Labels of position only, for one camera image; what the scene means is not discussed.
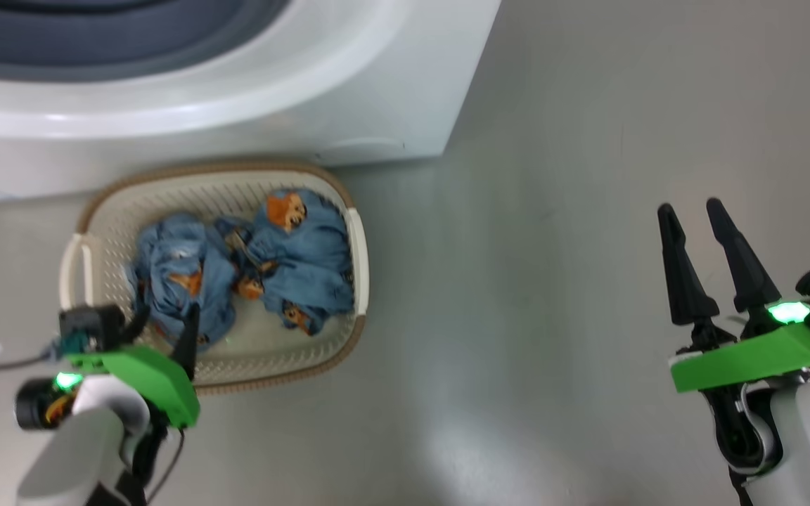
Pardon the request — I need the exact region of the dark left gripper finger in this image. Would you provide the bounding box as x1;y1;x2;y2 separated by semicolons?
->
122;307;150;345
173;304;200;380

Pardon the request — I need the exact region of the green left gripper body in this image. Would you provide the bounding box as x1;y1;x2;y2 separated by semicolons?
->
67;344;200;429

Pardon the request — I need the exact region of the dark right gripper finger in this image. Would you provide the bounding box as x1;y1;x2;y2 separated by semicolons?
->
658;204;720;325
706;198;782;313

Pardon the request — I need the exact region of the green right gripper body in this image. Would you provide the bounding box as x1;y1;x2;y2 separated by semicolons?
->
670;304;810;393

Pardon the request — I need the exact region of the blue bear-print garment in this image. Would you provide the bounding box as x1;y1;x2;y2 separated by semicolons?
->
126;214;237;349

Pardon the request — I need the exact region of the blue garment with large bear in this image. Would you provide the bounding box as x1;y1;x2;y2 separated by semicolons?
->
215;188;355;336

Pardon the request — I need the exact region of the white front-load washing machine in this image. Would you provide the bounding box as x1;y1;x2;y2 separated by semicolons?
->
0;0;503;205

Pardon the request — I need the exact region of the cream perforated laundry basket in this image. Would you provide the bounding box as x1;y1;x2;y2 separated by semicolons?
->
59;160;371;394

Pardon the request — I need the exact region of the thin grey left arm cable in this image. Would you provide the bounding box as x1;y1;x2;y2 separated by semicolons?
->
0;343;58;373

